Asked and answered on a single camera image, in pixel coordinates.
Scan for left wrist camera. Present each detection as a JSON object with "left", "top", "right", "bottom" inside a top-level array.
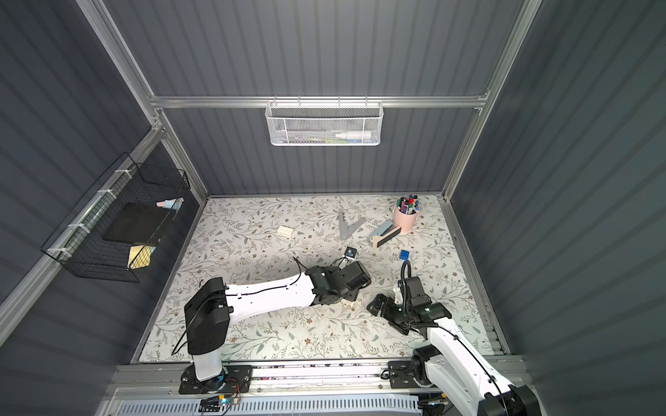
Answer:
[{"left": 344, "top": 246, "right": 357, "bottom": 259}]

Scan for grey V-shaped bracket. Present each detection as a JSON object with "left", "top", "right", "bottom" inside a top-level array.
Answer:
[{"left": 338, "top": 211, "right": 366, "bottom": 240}]

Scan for pastel sticky note pad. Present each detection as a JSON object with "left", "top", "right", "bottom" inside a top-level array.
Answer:
[{"left": 155, "top": 198, "right": 184, "bottom": 211}]

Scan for floral table mat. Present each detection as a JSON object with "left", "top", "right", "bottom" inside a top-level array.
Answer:
[{"left": 138, "top": 195, "right": 494, "bottom": 362}]

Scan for white wire mesh basket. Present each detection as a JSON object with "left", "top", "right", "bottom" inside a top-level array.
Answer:
[{"left": 265, "top": 99, "right": 384, "bottom": 147}]

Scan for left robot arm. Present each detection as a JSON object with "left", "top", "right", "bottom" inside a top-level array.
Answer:
[{"left": 184, "top": 261, "right": 371, "bottom": 387}]

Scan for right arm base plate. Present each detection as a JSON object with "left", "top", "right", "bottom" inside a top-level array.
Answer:
[{"left": 380, "top": 360, "right": 435, "bottom": 389}]

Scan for white marker bottle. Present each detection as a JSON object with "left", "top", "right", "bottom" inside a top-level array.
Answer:
[{"left": 336, "top": 131, "right": 372, "bottom": 141}]

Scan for pink pen cup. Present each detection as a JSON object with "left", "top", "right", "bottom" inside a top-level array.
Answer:
[{"left": 393, "top": 194, "right": 420, "bottom": 234}]

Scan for black notebook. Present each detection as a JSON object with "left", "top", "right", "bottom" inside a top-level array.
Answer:
[{"left": 102, "top": 203, "right": 176, "bottom": 246}]

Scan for yellow sticky notes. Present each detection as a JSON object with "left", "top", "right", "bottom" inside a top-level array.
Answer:
[{"left": 128, "top": 245, "right": 155, "bottom": 270}]

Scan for black wire basket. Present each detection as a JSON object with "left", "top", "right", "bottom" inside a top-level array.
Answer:
[{"left": 42, "top": 157, "right": 190, "bottom": 283}]

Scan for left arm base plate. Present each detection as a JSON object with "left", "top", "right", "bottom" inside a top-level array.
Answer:
[{"left": 179, "top": 364, "right": 253, "bottom": 395}]

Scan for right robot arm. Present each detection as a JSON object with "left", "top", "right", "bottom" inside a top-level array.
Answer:
[{"left": 367, "top": 277, "right": 542, "bottom": 415}]

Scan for white lego brick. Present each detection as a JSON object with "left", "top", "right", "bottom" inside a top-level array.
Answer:
[{"left": 276, "top": 225, "right": 295, "bottom": 239}]

